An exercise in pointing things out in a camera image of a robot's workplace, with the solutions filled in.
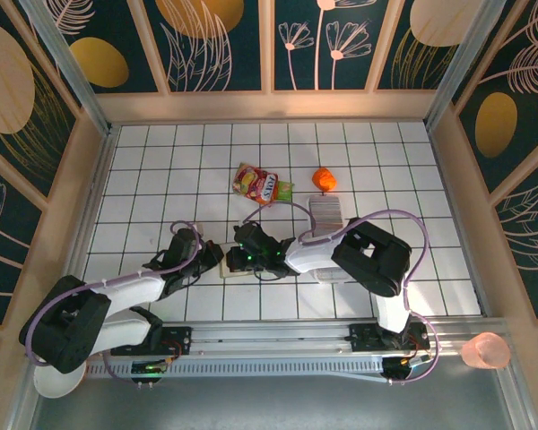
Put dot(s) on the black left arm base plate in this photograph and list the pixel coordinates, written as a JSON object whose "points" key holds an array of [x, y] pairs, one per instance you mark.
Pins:
{"points": [[179, 340]]}

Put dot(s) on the orange crumpled ball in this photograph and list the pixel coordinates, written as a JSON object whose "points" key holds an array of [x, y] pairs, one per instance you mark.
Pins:
{"points": [[323, 179]]}

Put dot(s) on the small green snack packet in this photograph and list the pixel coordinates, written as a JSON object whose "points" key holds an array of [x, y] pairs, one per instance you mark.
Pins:
{"points": [[286, 190]]}

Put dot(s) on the aluminium mounting rail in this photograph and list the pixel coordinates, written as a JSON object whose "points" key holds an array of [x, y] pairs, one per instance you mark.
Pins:
{"points": [[269, 338]]}

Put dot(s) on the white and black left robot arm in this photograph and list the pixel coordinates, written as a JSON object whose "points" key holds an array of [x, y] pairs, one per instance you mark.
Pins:
{"points": [[130, 289]]}

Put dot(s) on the red and yellow candy bag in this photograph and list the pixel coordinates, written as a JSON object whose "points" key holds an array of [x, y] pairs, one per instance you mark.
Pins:
{"points": [[255, 183]]}

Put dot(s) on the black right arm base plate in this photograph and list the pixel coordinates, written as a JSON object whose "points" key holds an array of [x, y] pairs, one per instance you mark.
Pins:
{"points": [[363, 336]]}

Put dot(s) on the green card holder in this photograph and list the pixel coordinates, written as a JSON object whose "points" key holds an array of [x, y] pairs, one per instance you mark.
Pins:
{"points": [[233, 274]]}

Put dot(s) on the aluminium frame post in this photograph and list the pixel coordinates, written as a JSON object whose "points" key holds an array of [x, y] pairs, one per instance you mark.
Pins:
{"points": [[462, 62], [72, 76]]}

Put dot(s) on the white bowl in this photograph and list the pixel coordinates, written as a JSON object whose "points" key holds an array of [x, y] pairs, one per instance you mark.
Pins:
{"points": [[58, 387]]}

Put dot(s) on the black controller board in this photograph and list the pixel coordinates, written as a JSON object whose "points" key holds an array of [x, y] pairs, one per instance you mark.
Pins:
{"points": [[148, 369], [396, 369]]}

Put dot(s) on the pink plastic cup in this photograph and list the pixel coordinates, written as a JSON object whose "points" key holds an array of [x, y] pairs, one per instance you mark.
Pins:
{"points": [[486, 351]]}

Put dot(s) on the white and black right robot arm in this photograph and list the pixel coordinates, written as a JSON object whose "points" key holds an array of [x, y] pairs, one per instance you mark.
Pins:
{"points": [[314, 257]]}

